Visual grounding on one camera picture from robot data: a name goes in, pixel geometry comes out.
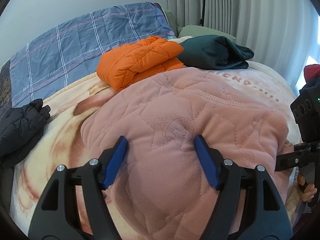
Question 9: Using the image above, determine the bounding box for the pink quilted garment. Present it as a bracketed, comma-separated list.
[81, 68, 292, 239]

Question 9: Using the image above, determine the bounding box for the person's right hand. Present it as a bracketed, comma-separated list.
[297, 173, 317, 202]

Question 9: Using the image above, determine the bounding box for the cream pink fleece blanket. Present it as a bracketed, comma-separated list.
[10, 61, 300, 239]

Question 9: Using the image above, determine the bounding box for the black puffer jacket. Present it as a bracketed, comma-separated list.
[1, 99, 50, 168]

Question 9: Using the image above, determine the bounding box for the grey curtain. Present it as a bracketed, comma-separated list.
[168, 0, 319, 89]

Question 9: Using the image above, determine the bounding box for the dark green folded garment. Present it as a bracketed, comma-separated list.
[177, 35, 254, 70]

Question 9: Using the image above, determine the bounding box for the blue plaid quilt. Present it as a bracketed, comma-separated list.
[10, 2, 175, 107]

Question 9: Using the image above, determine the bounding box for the orange puffer jacket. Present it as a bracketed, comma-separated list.
[96, 36, 183, 92]

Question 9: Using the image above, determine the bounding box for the light green pillow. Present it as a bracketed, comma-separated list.
[164, 10, 236, 42]

